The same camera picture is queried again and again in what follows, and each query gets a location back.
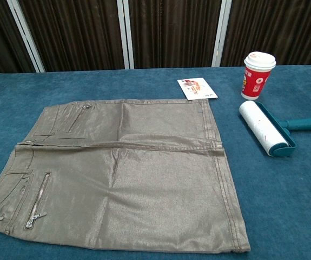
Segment white card red print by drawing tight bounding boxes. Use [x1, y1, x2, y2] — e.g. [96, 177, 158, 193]
[177, 77, 219, 101]

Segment blue velvet table cloth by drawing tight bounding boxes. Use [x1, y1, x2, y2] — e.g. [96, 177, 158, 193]
[0, 64, 311, 260]

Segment brown curtain folding screen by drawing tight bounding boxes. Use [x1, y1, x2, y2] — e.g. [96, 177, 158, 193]
[0, 0, 311, 77]

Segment red paper cup white lid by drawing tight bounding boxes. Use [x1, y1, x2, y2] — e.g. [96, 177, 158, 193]
[240, 51, 277, 101]

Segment shiny taupe folded pants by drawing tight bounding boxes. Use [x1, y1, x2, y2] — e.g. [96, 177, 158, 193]
[0, 99, 252, 255]

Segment teal lint roller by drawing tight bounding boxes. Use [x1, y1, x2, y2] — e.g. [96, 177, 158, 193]
[239, 101, 311, 158]

